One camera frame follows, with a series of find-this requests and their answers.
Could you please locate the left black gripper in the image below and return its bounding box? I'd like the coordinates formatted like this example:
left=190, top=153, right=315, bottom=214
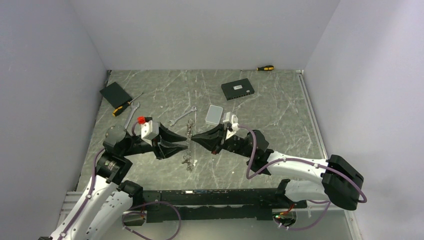
left=122, top=121, right=188, bottom=159

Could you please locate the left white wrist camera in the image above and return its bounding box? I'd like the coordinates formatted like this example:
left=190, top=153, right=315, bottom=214
left=140, top=120, right=160, bottom=141

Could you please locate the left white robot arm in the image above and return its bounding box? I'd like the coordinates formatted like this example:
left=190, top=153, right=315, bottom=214
left=47, top=117, right=188, bottom=240

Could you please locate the grey plastic box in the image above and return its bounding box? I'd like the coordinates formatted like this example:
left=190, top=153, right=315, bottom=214
left=205, top=104, right=224, bottom=126

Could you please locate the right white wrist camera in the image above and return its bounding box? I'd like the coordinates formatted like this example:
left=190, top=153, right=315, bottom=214
left=222, top=112, right=239, bottom=132

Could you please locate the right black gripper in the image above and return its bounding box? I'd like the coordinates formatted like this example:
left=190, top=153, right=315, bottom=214
left=191, top=124, right=253, bottom=158

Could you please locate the yellow black screwdriver near box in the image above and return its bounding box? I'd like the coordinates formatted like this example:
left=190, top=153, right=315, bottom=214
left=112, top=92, right=144, bottom=117

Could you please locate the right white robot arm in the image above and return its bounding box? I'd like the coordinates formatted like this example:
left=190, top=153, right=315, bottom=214
left=191, top=124, right=368, bottom=211

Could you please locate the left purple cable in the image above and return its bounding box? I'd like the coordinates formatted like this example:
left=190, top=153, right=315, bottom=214
left=56, top=116, right=182, bottom=240

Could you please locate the small silver wrench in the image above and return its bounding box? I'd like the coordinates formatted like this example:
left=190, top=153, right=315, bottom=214
left=168, top=106, right=197, bottom=126

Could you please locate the black network switch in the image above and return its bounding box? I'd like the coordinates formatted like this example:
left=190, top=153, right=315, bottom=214
left=221, top=78, right=255, bottom=101

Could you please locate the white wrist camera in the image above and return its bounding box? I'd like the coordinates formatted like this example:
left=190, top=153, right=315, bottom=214
left=140, top=120, right=160, bottom=141
left=222, top=112, right=239, bottom=132

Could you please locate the black flat box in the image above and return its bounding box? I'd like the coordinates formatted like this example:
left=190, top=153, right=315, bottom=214
left=99, top=82, right=133, bottom=109

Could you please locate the yellow black screwdriver at wall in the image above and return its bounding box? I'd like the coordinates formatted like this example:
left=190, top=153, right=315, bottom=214
left=241, top=65, right=275, bottom=72

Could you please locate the large silver wrench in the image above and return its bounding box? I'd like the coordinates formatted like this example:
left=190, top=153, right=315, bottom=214
left=124, top=102, right=140, bottom=129

